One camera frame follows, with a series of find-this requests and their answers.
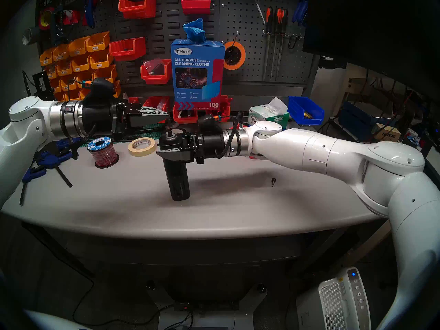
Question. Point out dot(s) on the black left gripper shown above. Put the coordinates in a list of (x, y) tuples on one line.
[(98, 118)]

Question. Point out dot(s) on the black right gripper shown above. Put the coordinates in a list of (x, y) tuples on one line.
[(211, 145)]

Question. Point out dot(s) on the black cylindrical screwdriver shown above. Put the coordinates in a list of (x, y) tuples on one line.
[(178, 181)]

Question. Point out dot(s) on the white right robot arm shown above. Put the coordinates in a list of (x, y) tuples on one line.
[(326, 154)]

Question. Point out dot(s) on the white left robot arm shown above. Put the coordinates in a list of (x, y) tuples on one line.
[(27, 126)]

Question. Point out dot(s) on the orange black screwdriver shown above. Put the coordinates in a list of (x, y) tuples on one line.
[(268, 21), (285, 23), (279, 21)]

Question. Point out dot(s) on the green cutting mat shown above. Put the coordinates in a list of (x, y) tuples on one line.
[(154, 126)]

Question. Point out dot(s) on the red plastic storage bin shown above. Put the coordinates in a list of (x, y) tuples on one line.
[(134, 100), (254, 156), (158, 102), (127, 52), (196, 8), (137, 12), (218, 114), (185, 118), (154, 80)]

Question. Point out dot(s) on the black tape roll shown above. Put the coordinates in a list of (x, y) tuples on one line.
[(179, 130)]

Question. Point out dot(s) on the beige masking tape roll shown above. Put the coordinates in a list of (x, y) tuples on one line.
[(141, 154)]

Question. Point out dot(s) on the yellow plastic parts bin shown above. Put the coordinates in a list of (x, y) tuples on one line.
[(74, 96), (60, 96), (101, 62), (64, 70), (61, 55), (68, 85), (98, 45), (118, 88), (55, 88), (82, 76), (51, 74), (46, 59), (78, 50), (105, 73), (81, 66)]

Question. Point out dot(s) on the blue cleaning cloths box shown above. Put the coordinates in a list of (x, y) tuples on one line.
[(197, 75)]

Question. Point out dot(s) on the blue microfiber cloth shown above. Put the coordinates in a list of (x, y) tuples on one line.
[(194, 30)]

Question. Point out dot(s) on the green white tissue box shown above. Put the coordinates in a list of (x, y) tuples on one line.
[(271, 114)]

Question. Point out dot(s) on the blue bar clamp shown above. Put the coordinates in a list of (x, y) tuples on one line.
[(55, 160), (31, 174)]

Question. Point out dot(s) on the black metal stand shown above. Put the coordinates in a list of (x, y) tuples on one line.
[(41, 85)]

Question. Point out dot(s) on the orange tape roll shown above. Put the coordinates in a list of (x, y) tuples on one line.
[(243, 57)]

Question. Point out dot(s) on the red white striped tape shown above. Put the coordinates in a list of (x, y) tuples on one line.
[(72, 17)]

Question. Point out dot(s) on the large blue plastic bin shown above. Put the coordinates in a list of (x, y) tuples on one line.
[(299, 107)]

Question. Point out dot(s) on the dark perforated pegboard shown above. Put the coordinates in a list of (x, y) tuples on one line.
[(251, 30)]

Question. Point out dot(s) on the red yellow tape roll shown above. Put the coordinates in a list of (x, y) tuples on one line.
[(41, 18)]

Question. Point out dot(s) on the black power strip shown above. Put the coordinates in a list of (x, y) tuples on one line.
[(185, 307)]

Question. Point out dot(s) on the dark blue case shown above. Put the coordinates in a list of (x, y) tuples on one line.
[(361, 121)]

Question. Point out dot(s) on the white robot torso shell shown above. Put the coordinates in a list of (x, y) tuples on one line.
[(55, 321)]

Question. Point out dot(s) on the brown cardboard box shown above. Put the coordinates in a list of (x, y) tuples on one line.
[(388, 132)]

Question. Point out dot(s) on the white air purifier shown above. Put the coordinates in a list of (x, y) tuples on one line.
[(337, 305)]

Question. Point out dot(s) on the black computer monitor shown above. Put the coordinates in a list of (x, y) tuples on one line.
[(371, 30)]

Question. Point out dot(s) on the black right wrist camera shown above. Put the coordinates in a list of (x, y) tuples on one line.
[(208, 123)]

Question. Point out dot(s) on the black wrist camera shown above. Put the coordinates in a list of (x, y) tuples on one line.
[(99, 90), (208, 123)]

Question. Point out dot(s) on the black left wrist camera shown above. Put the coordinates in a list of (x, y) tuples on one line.
[(99, 90)]

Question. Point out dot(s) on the dark louvered wall panel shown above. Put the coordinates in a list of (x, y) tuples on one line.
[(172, 26)]

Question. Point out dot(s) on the grey duct tape roll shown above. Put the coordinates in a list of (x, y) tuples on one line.
[(28, 36)]

